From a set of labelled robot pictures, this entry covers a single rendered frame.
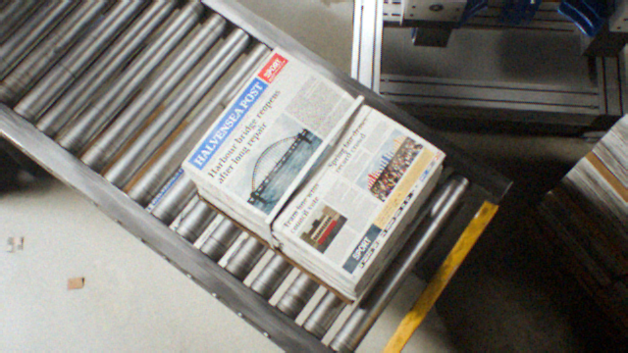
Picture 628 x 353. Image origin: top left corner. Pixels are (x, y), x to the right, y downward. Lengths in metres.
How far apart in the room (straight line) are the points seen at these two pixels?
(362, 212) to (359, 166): 0.08
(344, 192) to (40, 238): 1.39
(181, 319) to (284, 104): 1.12
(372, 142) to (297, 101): 0.15
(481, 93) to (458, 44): 0.19
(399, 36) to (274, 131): 1.13
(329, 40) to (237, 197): 1.39
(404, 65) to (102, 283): 1.17
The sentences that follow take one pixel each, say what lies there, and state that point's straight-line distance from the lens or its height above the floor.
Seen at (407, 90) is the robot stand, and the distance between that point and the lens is 2.21.
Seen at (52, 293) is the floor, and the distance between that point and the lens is 2.36.
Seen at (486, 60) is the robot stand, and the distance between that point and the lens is 2.33.
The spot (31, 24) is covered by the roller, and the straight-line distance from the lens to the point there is 1.74.
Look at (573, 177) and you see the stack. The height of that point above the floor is 0.50.
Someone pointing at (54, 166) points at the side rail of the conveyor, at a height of 0.80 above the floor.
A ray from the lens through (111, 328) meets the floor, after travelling 2.28.
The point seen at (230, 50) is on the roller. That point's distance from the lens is 1.61.
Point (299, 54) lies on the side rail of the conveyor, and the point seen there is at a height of 0.80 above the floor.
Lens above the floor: 2.19
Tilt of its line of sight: 70 degrees down
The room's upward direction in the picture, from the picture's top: 1 degrees clockwise
